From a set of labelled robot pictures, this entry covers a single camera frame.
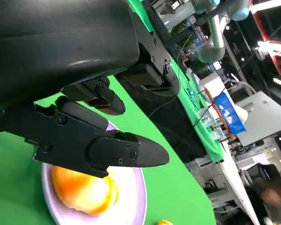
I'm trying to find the person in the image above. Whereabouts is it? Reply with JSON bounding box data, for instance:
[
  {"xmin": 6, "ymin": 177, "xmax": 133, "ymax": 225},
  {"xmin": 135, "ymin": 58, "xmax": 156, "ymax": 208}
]
[{"xmin": 245, "ymin": 180, "xmax": 281, "ymax": 225}]

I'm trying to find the blue plastic bin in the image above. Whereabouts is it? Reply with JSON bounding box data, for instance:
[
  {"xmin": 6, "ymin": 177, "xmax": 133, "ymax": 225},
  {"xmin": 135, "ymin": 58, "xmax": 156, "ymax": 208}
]
[{"xmin": 213, "ymin": 91, "xmax": 247, "ymax": 135}]

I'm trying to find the black backdrop cloth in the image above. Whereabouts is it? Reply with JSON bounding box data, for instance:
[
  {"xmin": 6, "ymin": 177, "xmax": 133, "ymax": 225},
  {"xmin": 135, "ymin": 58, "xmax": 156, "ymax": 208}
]
[{"xmin": 118, "ymin": 0, "xmax": 208, "ymax": 162}]

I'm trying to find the grey machine cabinet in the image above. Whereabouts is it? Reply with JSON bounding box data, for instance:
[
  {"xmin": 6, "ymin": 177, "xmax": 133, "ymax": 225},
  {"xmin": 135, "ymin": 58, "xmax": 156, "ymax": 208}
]
[{"xmin": 234, "ymin": 91, "xmax": 281, "ymax": 146}]

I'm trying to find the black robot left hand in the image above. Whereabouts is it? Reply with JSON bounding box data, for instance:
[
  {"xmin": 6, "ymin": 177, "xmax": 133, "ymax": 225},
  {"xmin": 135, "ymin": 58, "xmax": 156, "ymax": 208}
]
[{"xmin": 0, "ymin": 0, "xmax": 180, "ymax": 179}]

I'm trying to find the lilac plate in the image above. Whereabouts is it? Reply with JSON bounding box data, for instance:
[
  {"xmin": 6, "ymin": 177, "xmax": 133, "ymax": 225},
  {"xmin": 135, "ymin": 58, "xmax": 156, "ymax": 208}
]
[{"xmin": 41, "ymin": 121, "xmax": 148, "ymax": 225}]

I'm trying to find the green table cloth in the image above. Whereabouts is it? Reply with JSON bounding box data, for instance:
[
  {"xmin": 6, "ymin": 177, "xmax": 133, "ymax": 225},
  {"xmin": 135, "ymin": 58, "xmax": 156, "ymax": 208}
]
[{"xmin": 0, "ymin": 75, "xmax": 217, "ymax": 225}]

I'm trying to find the white workbench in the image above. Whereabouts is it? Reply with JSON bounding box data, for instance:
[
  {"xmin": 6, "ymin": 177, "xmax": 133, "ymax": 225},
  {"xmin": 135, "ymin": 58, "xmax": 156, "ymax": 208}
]
[{"xmin": 186, "ymin": 70, "xmax": 260, "ymax": 225}]

